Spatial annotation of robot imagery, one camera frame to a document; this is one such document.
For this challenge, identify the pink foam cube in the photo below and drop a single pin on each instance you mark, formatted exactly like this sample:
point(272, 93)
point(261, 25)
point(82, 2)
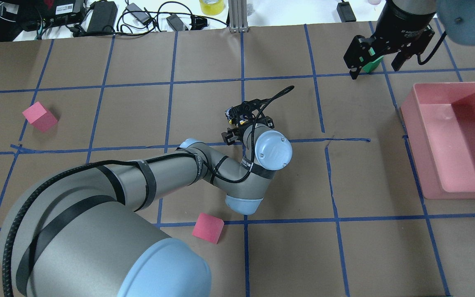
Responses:
point(208, 228)
point(40, 117)

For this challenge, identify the yellow tape roll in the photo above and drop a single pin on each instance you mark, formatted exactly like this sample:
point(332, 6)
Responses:
point(211, 7)

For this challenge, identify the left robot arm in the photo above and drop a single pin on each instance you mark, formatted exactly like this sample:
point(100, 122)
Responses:
point(78, 233)

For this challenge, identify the aluminium frame post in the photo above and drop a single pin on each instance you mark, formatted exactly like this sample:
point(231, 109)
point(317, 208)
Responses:
point(237, 16)

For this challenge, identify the pink plastic bin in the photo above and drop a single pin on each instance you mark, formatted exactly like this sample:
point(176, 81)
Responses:
point(440, 122)

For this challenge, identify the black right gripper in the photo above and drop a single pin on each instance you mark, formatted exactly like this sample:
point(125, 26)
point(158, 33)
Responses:
point(398, 27)

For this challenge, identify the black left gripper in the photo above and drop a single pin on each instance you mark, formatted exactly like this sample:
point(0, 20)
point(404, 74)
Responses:
point(229, 135)

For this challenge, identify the black power adapter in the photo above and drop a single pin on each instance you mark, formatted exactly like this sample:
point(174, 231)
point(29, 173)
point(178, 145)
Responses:
point(103, 17)

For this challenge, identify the green foam cube near bin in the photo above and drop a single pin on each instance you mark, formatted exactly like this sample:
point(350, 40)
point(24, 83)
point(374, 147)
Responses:
point(371, 66)

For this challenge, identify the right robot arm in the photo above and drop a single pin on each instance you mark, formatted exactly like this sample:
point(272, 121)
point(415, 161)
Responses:
point(408, 28)

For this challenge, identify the pink foam cube far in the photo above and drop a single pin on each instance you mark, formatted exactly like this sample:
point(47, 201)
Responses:
point(40, 117)

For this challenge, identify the pink foam cube centre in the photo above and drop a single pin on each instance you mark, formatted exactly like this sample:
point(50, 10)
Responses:
point(208, 228)

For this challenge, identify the yellow push button switch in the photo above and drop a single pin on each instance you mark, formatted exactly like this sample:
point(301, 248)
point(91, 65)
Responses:
point(238, 120)

